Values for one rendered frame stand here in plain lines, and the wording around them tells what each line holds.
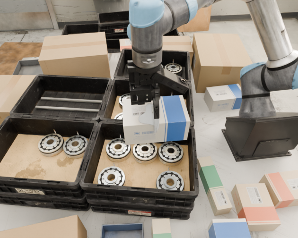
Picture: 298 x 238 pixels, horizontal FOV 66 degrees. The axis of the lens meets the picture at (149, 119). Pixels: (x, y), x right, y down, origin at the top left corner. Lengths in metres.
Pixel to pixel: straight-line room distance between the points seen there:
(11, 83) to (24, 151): 0.48
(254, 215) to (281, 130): 0.37
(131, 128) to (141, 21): 0.31
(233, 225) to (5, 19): 4.03
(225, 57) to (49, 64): 1.05
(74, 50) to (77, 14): 2.48
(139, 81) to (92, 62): 0.89
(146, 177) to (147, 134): 0.26
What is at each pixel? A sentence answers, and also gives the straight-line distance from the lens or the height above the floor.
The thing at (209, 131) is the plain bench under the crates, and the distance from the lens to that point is 1.26.
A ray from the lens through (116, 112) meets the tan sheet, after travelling 1.15.
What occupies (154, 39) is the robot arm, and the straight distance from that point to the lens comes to 0.54.
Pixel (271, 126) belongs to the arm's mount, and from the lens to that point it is 1.05.
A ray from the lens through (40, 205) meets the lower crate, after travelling 1.07.
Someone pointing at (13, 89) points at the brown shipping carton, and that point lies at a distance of 1.42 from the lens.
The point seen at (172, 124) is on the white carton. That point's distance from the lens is 0.69.
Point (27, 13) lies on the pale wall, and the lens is 4.15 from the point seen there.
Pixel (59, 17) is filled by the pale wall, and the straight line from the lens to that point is 4.07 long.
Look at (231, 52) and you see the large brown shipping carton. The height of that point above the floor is 0.90.
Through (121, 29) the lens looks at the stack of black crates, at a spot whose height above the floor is 0.53.
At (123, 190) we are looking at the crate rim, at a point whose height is 0.93.
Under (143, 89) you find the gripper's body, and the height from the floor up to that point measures 1.24.
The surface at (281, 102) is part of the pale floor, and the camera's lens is 2.79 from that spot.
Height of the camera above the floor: 1.63
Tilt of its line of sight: 46 degrees down
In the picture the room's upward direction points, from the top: straight up
